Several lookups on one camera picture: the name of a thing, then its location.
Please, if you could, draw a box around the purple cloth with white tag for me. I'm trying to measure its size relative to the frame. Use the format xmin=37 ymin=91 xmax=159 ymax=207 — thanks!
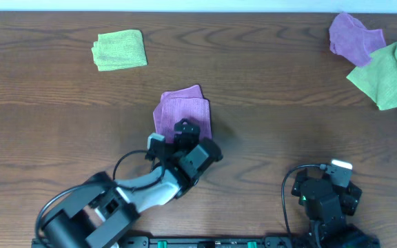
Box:
xmin=153 ymin=85 xmax=212 ymax=143

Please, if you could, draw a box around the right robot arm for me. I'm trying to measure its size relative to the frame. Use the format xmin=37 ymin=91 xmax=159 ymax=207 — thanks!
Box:
xmin=291 ymin=169 xmax=380 ymax=248

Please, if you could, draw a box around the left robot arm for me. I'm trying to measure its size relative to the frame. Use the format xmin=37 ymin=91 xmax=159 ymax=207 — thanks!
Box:
xmin=34 ymin=118 xmax=223 ymax=248

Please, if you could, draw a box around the folded green cloth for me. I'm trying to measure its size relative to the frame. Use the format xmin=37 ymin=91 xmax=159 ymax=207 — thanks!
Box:
xmin=91 ymin=30 xmax=147 ymax=72

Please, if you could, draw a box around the crumpled green cloth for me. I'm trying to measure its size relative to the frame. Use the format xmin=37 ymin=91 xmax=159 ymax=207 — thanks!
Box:
xmin=347 ymin=42 xmax=397 ymax=111

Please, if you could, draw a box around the purple cloth at top right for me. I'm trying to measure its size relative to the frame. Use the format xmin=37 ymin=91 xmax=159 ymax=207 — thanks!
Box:
xmin=329 ymin=12 xmax=386 ymax=67

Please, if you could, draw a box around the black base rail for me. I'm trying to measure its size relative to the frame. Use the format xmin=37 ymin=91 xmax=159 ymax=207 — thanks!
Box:
xmin=31 ymin=235 xmax=381 ymax=248

